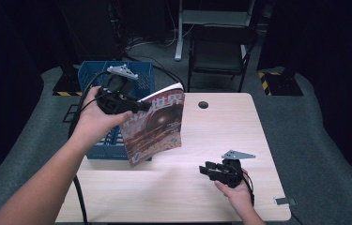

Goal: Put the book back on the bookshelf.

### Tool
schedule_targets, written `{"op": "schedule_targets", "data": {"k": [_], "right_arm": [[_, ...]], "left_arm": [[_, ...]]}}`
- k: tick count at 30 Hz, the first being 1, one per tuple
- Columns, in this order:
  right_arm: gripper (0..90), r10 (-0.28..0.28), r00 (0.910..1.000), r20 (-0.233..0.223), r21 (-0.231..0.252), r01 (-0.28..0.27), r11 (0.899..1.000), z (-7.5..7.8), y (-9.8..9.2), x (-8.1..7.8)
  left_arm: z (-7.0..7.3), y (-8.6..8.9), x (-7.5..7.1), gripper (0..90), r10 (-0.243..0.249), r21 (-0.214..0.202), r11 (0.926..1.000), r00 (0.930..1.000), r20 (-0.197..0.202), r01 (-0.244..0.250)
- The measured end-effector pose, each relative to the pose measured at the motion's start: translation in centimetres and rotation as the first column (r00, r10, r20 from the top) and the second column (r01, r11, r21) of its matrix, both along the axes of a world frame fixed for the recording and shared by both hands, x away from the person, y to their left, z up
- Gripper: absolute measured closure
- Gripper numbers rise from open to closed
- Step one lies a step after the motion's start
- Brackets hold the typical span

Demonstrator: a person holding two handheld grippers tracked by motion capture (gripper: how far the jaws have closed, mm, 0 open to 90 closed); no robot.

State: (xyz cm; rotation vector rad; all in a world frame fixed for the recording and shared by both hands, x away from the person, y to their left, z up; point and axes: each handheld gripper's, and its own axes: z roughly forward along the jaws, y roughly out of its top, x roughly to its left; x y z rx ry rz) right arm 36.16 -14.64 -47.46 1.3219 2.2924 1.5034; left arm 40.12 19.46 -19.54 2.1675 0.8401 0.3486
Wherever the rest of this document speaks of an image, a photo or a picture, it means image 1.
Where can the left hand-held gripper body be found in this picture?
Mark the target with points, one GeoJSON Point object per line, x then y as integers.
{"type": "Point", "coordinates": [115, 90]}

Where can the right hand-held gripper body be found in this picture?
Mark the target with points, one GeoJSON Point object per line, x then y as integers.
{"type": "Point", "coordinates": [231, 168]}

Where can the red illustrated magazine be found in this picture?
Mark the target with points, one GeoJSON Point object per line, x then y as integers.
{"type": "Point", "coordinates": [159, 125]}

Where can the blue plastic basket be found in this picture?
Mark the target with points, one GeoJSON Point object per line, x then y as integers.
{"type": "Point", "coordinates": [108, 146]}

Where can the person's right hand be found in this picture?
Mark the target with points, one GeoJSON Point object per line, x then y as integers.
{"type": "Point", "coordinates": [237, 195]}

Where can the person's left hand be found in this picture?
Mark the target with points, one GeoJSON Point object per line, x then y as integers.
{"type": "Point", "coordinates": [97, 122]}

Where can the black stand base, hazard stripes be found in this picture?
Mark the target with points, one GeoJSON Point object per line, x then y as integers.
{"type": "Point", "coordinates": [281, 84]}
{"type": "Point", "coordinates": [67, 84]}

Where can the black cabinet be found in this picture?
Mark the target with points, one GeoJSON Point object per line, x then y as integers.
{"type": "Point", "coordinates": [92, 31]}

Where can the black folding chair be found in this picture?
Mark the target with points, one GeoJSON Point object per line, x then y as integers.
{"type": "Point", "coordinates": [220, 53]}

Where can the white desk frame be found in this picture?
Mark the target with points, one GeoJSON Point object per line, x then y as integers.
{"type": "Point", "coordinates": [211, 17]}

